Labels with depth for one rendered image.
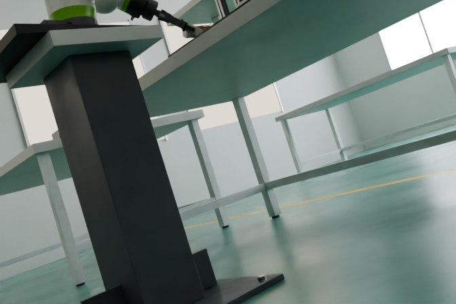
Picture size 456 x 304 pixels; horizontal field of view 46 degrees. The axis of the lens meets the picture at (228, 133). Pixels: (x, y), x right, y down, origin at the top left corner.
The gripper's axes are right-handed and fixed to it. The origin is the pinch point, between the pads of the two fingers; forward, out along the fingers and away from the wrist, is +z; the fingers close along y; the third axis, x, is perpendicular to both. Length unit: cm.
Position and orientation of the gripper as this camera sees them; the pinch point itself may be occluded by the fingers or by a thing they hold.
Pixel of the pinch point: (195, 31)
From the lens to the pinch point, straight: 203.8
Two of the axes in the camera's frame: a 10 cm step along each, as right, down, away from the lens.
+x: 4.2, -9.0, -1.4
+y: 2.0, 2.4, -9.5
